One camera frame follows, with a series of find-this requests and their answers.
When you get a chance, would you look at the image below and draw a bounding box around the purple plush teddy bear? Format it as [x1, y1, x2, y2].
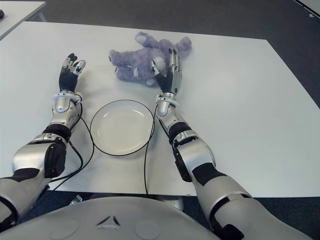
[108, 31, 193, 87]

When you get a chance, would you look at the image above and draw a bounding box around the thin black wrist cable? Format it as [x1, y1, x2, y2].
[143, 103, 159, 196]
[48, 98, 95, 192]

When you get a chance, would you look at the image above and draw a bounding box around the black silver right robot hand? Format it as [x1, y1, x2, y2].
[150, 47, 183, 95]

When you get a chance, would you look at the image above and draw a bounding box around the grey robot torso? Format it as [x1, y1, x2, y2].
[0, 196, 311, 240]

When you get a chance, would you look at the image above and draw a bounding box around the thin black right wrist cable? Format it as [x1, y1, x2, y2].
[143, 103, 159, 196]

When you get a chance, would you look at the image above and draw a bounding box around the thin black left wrist cable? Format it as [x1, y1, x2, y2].
[48, 98, 95, 192]

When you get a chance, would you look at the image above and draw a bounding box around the grey table leg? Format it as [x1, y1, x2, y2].
[164, 196, 185, 210]

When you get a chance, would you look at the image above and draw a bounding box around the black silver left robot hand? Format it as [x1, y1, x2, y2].
[58, 52, 87, 92]

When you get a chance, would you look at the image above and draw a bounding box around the white plate with black rim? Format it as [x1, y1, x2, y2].
[89, 99, 155, 157]

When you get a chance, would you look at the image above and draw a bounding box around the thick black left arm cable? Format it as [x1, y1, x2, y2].
[49, 139, 84, 180]

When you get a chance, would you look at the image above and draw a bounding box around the white desk edge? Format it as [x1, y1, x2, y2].
[293, 0, 320, 20]

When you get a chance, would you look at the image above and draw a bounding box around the white neighbouring table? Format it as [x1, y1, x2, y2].
[0, 1, 47, 41]

